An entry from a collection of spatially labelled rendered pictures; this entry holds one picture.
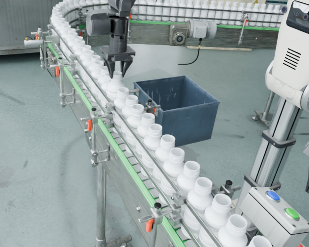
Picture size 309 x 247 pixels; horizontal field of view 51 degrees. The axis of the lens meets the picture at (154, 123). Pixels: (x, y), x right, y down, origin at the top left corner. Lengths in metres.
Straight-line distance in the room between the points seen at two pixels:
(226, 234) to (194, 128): 0.93
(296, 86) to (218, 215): 0.66
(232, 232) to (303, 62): 0.71
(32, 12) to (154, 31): 1.91
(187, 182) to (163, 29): 1.90
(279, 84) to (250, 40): 1.56
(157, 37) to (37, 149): 1.31
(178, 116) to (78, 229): 1.03
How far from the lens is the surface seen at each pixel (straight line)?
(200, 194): 0.74
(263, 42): 2.89
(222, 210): 0.72
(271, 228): 0.82
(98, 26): 1.01
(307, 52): 1.21
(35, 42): 1.79
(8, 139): 2.92
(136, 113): 0.98
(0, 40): 4.16
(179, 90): 1.81
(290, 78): 1.26
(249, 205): 0.85
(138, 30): 2.54
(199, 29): 2.47
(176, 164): 0.82
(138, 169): 1.00
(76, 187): 2.39
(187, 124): 1.53
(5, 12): 4.08
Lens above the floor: 1.65
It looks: 32 degrees down
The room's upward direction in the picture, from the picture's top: 7 degrees clockwise
